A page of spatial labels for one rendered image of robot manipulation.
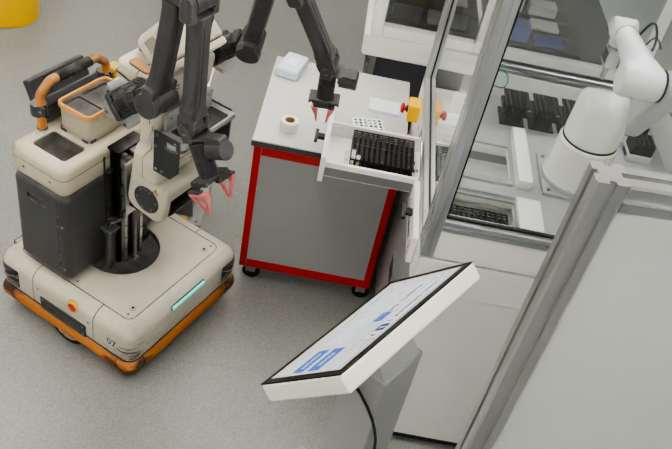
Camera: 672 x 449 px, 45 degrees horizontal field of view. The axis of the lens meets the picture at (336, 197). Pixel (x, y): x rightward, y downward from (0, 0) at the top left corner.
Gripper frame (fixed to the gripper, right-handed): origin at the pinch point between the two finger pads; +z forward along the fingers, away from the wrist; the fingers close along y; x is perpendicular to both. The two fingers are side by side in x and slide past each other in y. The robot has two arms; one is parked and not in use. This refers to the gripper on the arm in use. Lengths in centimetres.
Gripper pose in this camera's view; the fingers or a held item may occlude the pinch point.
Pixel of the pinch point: (321, 119)
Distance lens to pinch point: 275.5
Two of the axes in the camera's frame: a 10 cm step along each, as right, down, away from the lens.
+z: -1.5, 7.6, 6.4
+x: 1.0, -6.3, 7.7
